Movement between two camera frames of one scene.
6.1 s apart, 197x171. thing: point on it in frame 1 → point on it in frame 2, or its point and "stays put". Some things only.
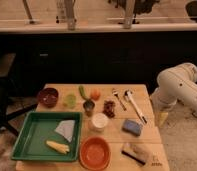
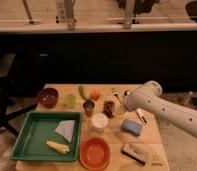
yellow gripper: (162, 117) → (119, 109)
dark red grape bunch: (108, 108) stays put
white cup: (99, 121) stays put
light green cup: (70, 101) stays put
